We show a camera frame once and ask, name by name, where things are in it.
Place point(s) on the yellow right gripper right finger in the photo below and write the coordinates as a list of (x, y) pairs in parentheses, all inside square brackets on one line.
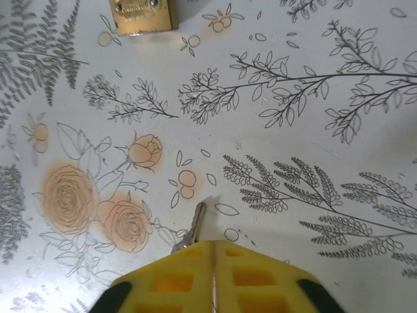
[(260, 280)]

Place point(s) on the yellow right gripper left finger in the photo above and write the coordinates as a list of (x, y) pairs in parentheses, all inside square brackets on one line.
[(169, 280)]

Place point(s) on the silver key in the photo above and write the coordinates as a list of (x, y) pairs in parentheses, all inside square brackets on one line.
[(195, 225)]

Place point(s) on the brass padlock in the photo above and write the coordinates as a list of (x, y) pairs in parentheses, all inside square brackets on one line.
[(143, 16)]

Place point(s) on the floral patterned table mat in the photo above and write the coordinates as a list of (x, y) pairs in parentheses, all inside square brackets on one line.
[(293, 130)]

